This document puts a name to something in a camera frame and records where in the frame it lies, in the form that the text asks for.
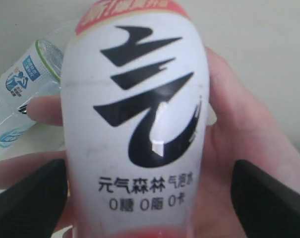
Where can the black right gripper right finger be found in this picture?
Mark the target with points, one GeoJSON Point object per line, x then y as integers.
{"type": "Point", "coordinates": [265, 207]}

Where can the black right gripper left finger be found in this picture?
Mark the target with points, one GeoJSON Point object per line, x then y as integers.
{"type": "Point", "coordinates": [32, 207]}

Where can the lime label drink bottle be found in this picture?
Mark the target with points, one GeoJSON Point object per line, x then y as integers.
{"type": "Point", "coordinates": [36, 73]}

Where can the pink peach soda bottle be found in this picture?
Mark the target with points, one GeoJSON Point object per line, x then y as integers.
{"type": "Point", "coordinates": [134, 97]}

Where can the person's open bare hand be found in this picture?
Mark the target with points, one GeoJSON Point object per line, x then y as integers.
{"type": "Point", "coordinates": [245, 129]}

